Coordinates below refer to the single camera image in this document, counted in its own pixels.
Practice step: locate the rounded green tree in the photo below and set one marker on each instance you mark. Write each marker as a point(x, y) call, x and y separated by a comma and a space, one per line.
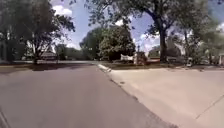
point(90, 41)

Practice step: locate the big tree with forked trunk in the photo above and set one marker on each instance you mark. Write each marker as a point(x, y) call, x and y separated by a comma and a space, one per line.
point(162, 50)

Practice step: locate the building with dark roof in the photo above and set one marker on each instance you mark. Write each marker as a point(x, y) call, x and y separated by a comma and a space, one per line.
point(170, 53)

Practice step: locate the round dense dark tree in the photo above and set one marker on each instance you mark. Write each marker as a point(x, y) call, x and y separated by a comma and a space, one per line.
point(116, 43)

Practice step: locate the wide pale concrete pavement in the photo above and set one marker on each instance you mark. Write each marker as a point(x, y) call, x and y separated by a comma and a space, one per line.
point(173, 90)

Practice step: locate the cluster of trees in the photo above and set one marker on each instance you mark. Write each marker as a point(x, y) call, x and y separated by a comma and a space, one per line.
point(205, 36)

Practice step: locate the dark leafy tree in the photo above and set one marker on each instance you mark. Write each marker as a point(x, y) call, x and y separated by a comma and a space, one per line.
point(10, 33)

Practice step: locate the grey asphalt road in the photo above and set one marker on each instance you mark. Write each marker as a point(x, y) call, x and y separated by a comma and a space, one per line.
point(66, 96)

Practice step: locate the low white sign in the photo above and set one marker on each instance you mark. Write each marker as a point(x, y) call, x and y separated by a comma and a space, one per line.
point(126, 58)

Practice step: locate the grass verge beside road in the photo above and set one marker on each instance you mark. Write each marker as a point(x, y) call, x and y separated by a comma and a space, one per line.
point(40, 66)

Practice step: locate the large spreading tree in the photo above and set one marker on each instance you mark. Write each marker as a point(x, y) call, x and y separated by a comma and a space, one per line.
point(35, 33)

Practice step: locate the grass strip behind concrete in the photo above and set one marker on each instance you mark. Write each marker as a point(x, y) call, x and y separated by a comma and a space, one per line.
point(146, 65)

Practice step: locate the small dark tree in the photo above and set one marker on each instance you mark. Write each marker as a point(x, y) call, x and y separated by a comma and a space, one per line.
point(65, 52)

